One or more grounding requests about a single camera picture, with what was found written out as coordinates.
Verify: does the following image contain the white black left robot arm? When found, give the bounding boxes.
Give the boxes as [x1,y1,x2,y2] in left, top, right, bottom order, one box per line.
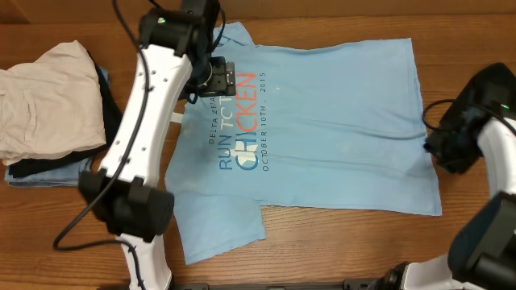
[79,0,236,289]

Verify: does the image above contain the light blue printed t-shirt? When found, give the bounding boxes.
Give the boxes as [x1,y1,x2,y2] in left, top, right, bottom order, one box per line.
[165,23,442,264]

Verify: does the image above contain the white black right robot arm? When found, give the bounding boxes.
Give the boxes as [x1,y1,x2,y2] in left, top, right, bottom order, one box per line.
[368,62,515,290]

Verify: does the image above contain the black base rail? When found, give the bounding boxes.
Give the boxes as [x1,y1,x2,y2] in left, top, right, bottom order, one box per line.
[172,278,379,290]

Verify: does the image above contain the beige folded garment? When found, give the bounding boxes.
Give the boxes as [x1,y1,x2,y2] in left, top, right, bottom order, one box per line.
[1,41,106,165]

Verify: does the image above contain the black folded garment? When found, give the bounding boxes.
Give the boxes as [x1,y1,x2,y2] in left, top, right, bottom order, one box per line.
[1,56,122,177]

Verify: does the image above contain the blue folded jeans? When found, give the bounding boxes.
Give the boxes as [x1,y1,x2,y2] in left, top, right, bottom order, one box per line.
[5,66,122,188]

